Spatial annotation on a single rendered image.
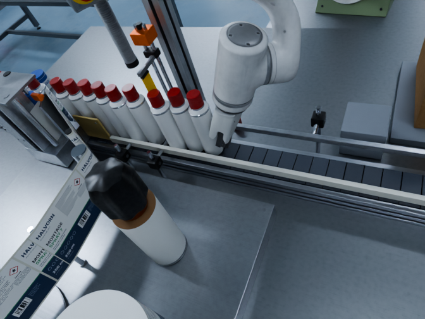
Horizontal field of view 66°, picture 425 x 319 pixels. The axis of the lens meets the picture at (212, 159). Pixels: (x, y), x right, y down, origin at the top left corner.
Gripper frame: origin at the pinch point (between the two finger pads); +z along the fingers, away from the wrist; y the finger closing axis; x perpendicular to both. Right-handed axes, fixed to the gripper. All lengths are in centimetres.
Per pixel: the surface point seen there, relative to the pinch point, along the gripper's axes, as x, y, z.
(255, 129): 6.4, -3.3, -4.2
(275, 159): 13.6, -1.2, 1.8
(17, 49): -287, -147, 204
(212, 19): -78, -204, 128
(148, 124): -21.1, 1.2, 4.6
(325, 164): 24.7, -2.6, -2.2
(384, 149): 32.8, -3.2, -13.6
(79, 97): -42.8, 1.0, 5.0
